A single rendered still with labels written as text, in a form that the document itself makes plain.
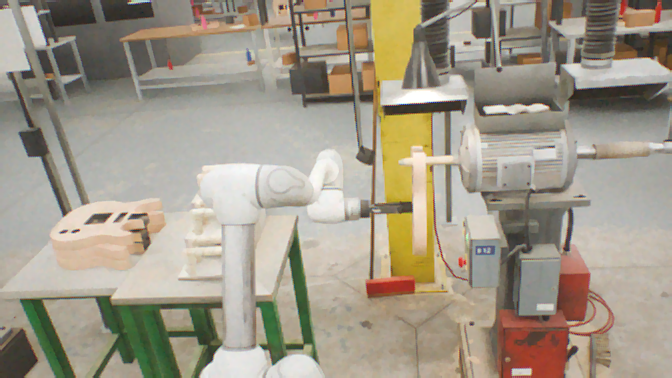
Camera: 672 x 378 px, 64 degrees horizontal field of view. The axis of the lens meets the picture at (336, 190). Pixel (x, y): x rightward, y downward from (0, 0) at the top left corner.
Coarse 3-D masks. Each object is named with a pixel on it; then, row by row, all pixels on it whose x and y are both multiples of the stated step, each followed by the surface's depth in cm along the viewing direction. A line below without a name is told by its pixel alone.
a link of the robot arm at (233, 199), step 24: (240, 168) 159; (216, 192) 158; (240, 192) 156; (216, 216) 160; (240, 216) 157; (240, 240) 158; (240, 264) 158; (240, 288) 158; (240, 312) 158; (240, 336) 158; (216, 360) 159; (240, 360) 156; (264, 360) 162
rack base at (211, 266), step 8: (208, 256) 216; (216, 256) 216; (184, 264) 213; (200, 264) 212; (208, 264) 211; (216, 264) 211; (184, 272) 208; (200, 272) 207; (208, 272) 206; (216, 272) 206
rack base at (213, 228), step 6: (210, 222) 225; (216, 222) 224; (258, 222) 228; (204, 228) 221; (210, 228) 220; (216, 228) 220; (258, 228) 227; (192, 234) 218; (204, 234) 217; (210, 234) 216; (216, 234) 216; (258, 234) 226; (186, 240) 215; (186, 246) 216; (204, 246) 216; (210, 246) 216
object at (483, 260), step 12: (468, 216) 188; (480, 216) 188; (492, 216) 187; (468, 228) 182; (480, 228) 181; (492, 228) 180; (480, 240) 175; (492, 240) 175; (468, 252) 180; (480, 252) 177; (492, 252) 177; (468, 264) 183; (480, 264) 179; (492, 264) 179; (468, 276) 185; (480, 276) 182; (492, 276) 181
